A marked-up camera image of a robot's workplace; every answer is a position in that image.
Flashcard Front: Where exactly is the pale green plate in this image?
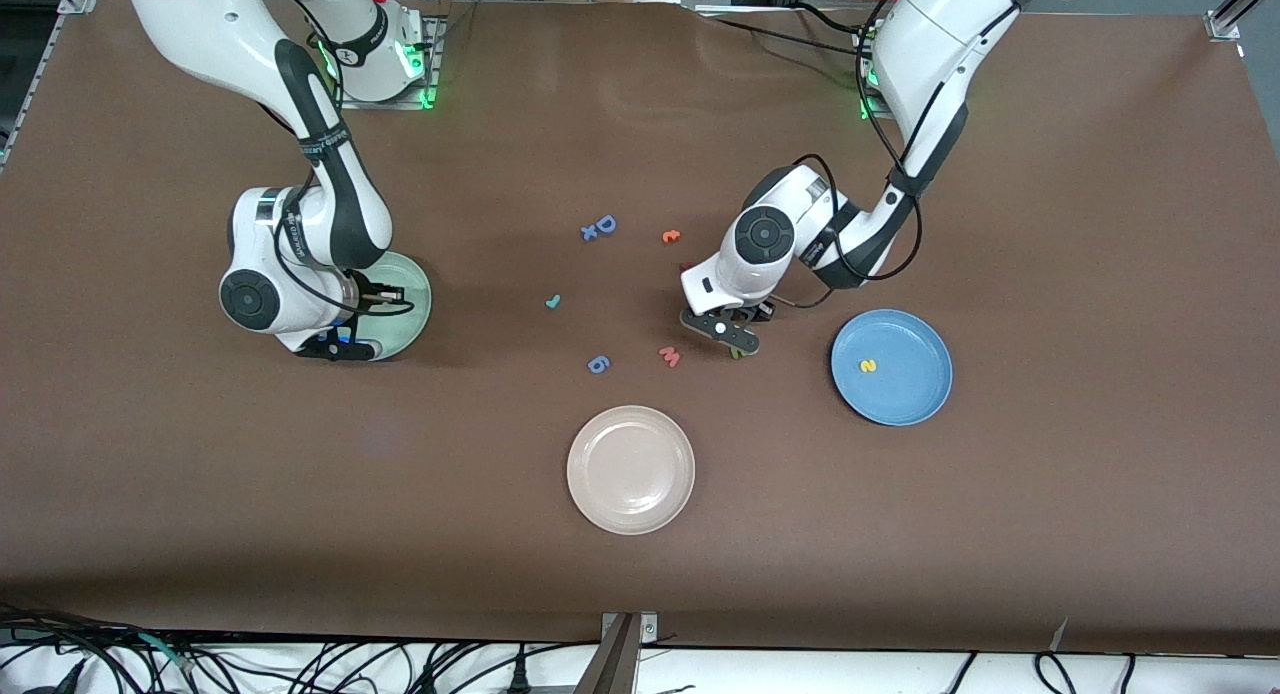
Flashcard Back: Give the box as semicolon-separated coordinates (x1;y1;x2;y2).
345;251;433;363

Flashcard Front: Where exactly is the dark support beam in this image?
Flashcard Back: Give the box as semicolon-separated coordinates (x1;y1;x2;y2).
574;616;641;694

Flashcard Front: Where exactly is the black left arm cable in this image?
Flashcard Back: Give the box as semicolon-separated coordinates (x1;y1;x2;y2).
790;0;926;310

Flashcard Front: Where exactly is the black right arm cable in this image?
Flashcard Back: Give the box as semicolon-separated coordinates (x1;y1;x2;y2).
255;0;419;320

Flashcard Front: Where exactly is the black looped floor cable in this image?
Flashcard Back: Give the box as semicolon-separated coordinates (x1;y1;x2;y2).
1033;651;1079;694

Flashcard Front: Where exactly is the beige plate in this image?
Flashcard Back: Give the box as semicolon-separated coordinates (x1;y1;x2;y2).
566;405;697;536

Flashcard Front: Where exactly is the blue plate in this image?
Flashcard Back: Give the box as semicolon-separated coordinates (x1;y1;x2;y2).
830;308;954;427

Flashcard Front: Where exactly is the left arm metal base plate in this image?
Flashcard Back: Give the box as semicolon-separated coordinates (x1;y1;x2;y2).
857;26;901;123

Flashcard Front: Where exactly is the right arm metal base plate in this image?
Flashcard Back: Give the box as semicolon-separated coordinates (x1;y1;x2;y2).
332;16;442;110

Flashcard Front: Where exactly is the cable with teal plug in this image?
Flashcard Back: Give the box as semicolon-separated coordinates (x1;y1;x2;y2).
135;629;196;675

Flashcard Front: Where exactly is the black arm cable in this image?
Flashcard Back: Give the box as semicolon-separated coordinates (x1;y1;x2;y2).
790;0;926;310
255;0;419;320

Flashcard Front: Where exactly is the black cable on table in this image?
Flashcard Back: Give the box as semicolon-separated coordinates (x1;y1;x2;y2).
695;14;869;53
788;2;873;35

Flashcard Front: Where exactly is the black floor cable bundle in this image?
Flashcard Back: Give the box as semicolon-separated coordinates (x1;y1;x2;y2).
0;602;601;694

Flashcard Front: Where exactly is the silver table edge bracket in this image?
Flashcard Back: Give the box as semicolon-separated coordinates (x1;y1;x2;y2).
601;612;660;647

